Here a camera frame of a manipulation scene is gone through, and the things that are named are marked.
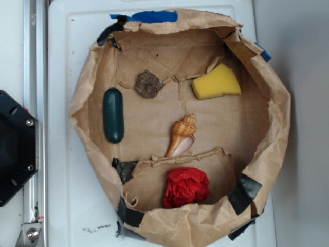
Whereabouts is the brown rough rock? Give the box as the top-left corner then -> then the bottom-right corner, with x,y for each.
135,70 -> 165,98

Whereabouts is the orange spiral seashell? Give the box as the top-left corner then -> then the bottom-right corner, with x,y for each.
166,113 -> 197,157

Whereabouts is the dark green oblong capsule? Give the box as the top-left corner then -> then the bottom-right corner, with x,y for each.
103,88 -> 124,144

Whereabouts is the red crumpled tissue paper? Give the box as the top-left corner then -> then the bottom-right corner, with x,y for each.
163,167 -> 210,209

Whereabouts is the yellow sponge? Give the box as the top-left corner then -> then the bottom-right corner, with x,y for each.
192,64 -> 242,100

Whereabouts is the brown paper bag tray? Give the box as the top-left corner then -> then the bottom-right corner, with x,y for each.
70,9 -> 291,246

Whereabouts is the blue tape strip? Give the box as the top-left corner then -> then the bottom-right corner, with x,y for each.
110,11 -> 178,23

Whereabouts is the white plastic tray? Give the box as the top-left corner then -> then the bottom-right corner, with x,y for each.
47,0 -> 277,247

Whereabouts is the blue tape piece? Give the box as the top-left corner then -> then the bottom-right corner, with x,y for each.
255,42 -> 272,62

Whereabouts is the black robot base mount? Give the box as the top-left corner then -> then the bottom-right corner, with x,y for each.
1,90 -> 37,207

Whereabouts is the aluminium extrusion rail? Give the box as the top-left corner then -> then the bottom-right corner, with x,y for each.
16,0 -> 50,246

